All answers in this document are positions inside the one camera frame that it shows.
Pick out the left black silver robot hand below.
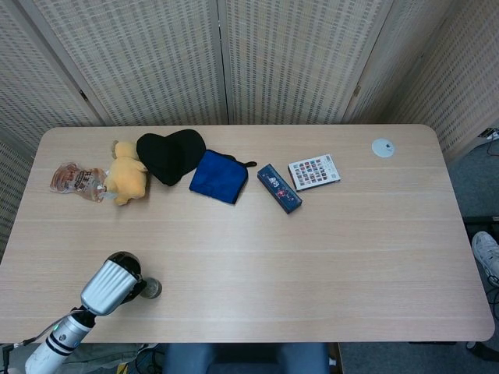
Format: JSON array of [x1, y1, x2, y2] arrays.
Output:
[[80, 259, 148, 316]]

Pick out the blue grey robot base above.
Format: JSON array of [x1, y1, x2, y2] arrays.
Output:
[[161, 342, 338, 374]]

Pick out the small grey cup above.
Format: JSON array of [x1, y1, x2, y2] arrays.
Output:
[[140, 277, 163, 300]]

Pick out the grey green cloth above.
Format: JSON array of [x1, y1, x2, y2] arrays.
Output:
[[58, 342, 143, 374]]

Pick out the clear snack packet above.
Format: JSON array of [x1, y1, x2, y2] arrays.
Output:
[[50, 162, 110, 203]]

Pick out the yellow plush toy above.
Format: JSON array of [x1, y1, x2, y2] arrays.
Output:
[[101, 139, 149, 206]]

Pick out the black heart-shaped cushion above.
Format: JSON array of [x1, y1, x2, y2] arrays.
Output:
[[136, 129, 207, 187]]

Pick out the blue folded towel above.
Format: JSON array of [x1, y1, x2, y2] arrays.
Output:
[[189, 149, 258, 206]]

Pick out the dark blue long box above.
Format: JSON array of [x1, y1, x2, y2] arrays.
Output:
[[257, 163, 303, 215]]

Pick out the woven folding screen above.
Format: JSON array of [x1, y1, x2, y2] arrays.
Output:
[[0, 0, 499, 254]]

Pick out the white box with picture grid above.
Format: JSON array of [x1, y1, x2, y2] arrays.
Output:
[[287, 153, 342, 192]]

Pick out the white sneaker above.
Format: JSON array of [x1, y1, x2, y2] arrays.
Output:
[[471, 231, 499, 288]]

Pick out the black floor cables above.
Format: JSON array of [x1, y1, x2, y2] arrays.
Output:
[[134, 342, 167, 374]]

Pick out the round white cable grommet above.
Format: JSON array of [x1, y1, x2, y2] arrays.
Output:
[[370, 138, 397, 159]]

